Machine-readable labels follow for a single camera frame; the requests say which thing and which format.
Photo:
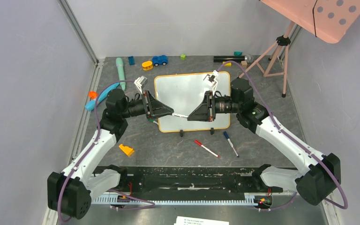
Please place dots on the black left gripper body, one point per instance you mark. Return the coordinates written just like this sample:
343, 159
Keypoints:
139, 107

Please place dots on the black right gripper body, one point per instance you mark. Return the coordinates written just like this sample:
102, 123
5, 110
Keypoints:
211, 105

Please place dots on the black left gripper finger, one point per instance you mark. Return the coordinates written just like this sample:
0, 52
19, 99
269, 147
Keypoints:
155, 106
159, 113

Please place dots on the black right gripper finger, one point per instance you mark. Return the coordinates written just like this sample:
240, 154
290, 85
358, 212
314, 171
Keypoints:
203, 108
199, 117

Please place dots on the black whiteboard marker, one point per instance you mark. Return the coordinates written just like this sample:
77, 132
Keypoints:
180, 115

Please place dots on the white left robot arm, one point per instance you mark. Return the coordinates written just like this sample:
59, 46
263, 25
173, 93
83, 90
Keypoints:
72, 191

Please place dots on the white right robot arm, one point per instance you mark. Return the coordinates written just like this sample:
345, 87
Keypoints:
316, 175

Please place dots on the orange framed whiteboard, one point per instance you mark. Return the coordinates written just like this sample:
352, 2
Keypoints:
183, 93

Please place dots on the red whiteboard marker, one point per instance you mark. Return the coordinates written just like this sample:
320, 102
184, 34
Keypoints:
207, 149

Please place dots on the blue whiteboard marker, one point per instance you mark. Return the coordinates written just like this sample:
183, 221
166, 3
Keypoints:
231, 144

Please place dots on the yellow block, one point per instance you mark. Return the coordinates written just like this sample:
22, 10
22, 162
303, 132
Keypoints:
227, 64

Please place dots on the yellow oval toy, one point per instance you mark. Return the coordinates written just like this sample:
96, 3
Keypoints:
147, 65

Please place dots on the orange wedge block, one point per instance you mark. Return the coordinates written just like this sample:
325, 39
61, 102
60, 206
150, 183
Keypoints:
126, 150

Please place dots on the beige wooden block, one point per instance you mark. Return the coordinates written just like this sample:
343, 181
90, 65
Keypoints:
244, 64

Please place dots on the orange toy piece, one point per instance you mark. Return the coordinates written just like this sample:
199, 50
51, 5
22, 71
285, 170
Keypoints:
92, 95

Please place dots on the dark blue block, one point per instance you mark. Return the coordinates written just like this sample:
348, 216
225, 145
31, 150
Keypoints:
131, 60

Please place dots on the black microphone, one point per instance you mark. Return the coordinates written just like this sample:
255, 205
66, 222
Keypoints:
237, 58

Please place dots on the blue toy crayon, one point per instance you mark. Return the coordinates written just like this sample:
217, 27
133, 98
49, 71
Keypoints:
91, 104

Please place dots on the mint green toy crayon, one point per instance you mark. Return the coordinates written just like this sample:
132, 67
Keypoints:
121, 74

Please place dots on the blue toy car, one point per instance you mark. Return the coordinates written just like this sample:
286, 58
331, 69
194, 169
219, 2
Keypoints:
159, 60

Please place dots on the pink tripod stand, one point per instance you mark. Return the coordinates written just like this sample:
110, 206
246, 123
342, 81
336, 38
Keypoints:
282, 42

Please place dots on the printed paper sheet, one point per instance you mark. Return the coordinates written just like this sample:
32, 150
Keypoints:
198, 221

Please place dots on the pink perforated tray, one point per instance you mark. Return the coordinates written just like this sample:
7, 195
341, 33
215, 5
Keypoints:
328, 20

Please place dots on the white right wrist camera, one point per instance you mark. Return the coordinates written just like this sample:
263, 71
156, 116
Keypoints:
211, 80

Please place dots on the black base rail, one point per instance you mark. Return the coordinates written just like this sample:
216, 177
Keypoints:
181, 184

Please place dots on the white cable duct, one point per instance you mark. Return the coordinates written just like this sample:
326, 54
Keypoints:
109, 198

